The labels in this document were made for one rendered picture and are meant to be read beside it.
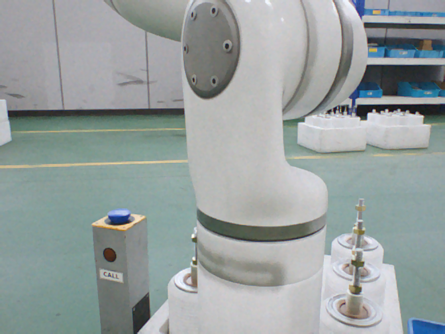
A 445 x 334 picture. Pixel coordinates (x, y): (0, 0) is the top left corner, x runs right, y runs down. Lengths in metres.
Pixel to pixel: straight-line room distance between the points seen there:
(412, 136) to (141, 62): 3.80
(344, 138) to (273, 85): 2.85
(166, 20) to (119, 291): 0.51
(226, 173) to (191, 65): 0.07
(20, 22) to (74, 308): 5.28
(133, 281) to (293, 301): 0.50
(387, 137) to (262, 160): 3.06
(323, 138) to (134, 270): 2.38
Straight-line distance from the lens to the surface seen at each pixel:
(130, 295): 0.74
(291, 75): 0.22
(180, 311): 0.62
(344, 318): 0.57
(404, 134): 3.34
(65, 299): 1.13
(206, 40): 0.23
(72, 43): 5.91
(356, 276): 0.57
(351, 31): 0.26
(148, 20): 0.38
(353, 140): 3.09
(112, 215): 0.71
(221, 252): 0.25
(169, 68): 5.76
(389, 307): 0.76
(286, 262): 0.25
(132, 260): 0.72
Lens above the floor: 0.57
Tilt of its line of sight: 14 degrees down
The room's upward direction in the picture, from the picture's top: straight up
